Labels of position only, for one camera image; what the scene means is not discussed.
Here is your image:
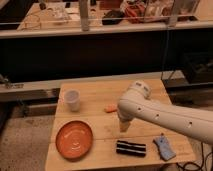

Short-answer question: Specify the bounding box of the red object on shelf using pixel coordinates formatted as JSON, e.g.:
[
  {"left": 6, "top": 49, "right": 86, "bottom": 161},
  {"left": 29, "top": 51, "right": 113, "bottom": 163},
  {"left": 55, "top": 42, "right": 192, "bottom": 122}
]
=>
[{"left": 125, "top": 4, "right": 145, "bottom": 23}]

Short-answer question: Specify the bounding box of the black cable on floor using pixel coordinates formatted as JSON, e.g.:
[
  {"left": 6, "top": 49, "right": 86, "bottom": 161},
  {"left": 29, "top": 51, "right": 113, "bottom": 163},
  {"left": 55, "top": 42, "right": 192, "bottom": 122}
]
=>
[{"left": 175, "top": 141, "right": 213, "bottom": 171}]

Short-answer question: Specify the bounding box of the blue cloth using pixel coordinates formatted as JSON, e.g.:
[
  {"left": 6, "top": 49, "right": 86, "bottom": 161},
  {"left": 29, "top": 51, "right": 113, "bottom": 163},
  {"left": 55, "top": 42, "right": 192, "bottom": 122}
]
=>
[{"left": 153, "top": 134, "right": 176, "bottom": 161}]

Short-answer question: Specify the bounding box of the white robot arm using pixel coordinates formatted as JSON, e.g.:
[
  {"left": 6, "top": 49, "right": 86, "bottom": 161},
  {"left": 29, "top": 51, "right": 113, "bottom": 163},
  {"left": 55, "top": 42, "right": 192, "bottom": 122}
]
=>
[{"left": 118, "top": 81, "right": 213, "bottom": 145}]

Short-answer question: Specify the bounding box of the black object on shelf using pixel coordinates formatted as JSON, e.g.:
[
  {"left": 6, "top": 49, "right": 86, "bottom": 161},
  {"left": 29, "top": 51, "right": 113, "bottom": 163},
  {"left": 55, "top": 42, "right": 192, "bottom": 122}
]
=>
[{"left": 102, "top": 10, "right": 124, "bottom": 25}]

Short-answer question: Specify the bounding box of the orange carrot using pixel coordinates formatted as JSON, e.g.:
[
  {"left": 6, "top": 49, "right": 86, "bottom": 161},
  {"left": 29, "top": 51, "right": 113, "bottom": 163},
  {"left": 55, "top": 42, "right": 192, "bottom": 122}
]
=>
[{"left": 104, "top": 105, "right": 117, "bottom": 113}]

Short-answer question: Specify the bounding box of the black box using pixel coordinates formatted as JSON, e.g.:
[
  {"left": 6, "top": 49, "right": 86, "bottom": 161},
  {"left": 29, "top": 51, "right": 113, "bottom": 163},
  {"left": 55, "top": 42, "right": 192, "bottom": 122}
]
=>
[{"left": 181, "top": 52, "right": 213, "bottom": 83}]

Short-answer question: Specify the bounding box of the black white striped object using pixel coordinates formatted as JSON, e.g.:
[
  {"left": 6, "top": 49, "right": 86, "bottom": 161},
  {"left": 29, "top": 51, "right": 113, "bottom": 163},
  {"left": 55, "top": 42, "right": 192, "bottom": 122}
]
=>
[{"left": 116, "top": 140, "right": 146, "bottom": 157}]

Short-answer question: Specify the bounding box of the orange plate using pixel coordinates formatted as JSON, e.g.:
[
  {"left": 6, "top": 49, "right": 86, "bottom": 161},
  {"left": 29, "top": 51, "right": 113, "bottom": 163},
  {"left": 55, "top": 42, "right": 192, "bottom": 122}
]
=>
[{"left": 55, "top": 120, "right": 93, "bottom": 160}]

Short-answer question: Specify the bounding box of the translucent plastic cup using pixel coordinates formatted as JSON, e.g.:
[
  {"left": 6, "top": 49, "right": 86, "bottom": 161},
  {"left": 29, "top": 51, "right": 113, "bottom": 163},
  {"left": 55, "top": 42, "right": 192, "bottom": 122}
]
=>
[{"left": 63, "top": 90, "right": 80, "bottom": 112}]

